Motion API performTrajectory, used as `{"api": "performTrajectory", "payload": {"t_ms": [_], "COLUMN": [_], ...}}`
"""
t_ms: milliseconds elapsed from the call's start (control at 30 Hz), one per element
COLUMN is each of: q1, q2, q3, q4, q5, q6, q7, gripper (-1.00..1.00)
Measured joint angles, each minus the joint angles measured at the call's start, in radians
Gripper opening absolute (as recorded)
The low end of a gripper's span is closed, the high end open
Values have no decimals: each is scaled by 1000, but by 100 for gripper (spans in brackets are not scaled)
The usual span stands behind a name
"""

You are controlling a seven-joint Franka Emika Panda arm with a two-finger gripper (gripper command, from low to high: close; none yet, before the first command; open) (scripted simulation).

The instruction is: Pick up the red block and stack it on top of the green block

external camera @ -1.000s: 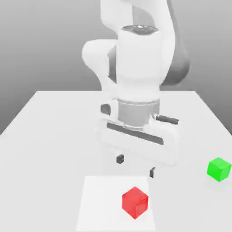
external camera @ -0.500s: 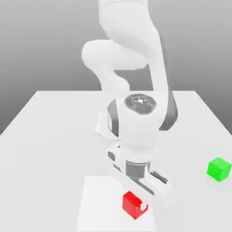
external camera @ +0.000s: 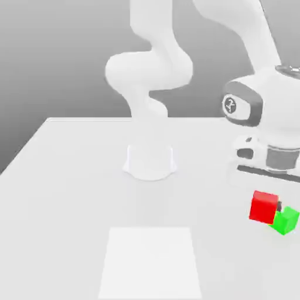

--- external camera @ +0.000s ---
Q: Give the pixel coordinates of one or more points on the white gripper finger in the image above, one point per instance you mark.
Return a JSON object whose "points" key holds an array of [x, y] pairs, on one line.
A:
{"points": [[279, 206]]}

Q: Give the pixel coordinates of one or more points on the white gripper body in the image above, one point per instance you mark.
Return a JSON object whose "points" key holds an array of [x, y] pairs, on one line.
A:
{"points": [[257, 170]]}

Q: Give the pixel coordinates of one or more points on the small red cube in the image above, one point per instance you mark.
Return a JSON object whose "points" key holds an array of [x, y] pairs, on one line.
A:
{"points": [[263, 208]]}

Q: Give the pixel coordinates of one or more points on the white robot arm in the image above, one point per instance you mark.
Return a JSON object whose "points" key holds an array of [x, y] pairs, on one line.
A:
{"points": [[150, 70]]}

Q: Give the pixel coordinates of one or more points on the small green cube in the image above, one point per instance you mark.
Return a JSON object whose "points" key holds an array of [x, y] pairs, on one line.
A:
{"points": [[287, 221]]}

